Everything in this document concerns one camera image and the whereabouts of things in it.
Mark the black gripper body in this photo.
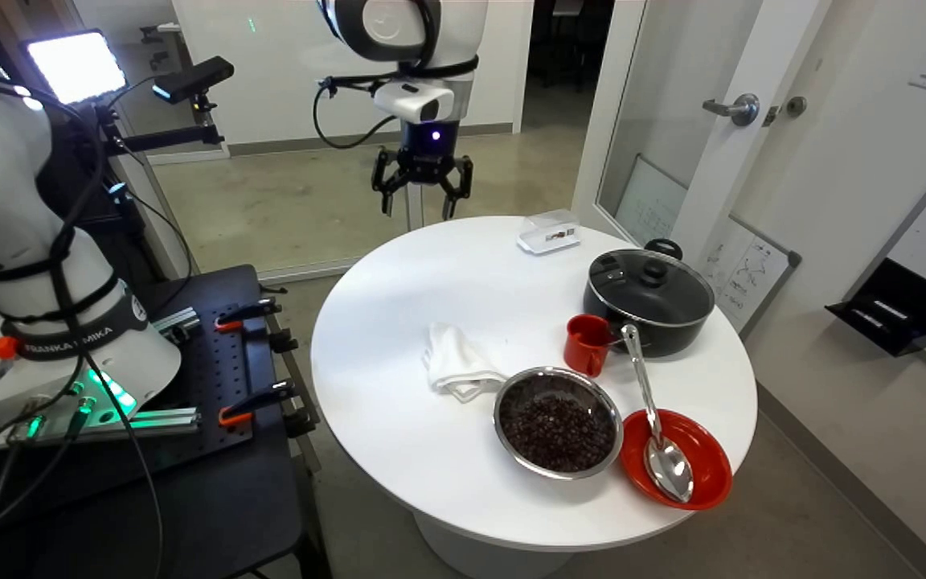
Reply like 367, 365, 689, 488
370, 122, 474, 200

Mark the white cloth towel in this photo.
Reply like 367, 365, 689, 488
426, 325, 505, 406

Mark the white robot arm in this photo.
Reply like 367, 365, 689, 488
0, 70, 183, 428

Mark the red mug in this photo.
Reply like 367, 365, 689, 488
562, 315, 613, 376

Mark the black cooking pot with lid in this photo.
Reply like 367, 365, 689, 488
583, 239, 718, 356

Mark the steel bowl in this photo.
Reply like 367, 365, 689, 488
493, 367, 620, 481

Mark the white door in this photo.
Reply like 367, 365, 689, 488
578, 0, 833, 264

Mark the small whiteboard on floor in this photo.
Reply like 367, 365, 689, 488
703, 219, 801, 331

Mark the bright light panel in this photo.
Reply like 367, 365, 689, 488
27, 29, 127, 107

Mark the black robot cart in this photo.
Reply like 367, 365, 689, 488
0, 268, 330, 579

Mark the metal spoon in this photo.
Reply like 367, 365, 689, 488
620, 325, 695, 505

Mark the red plate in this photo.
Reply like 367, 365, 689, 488
618, 410, 732, 512

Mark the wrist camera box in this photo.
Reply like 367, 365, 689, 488
372, 83, 452, 125

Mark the black camera on stand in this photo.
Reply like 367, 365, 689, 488
152, 57, 235, 102

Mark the metal door handle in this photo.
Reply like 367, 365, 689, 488
703, 93, 758, 128

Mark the black wall file holder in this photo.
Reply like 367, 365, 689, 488
830, 259, 926, 356

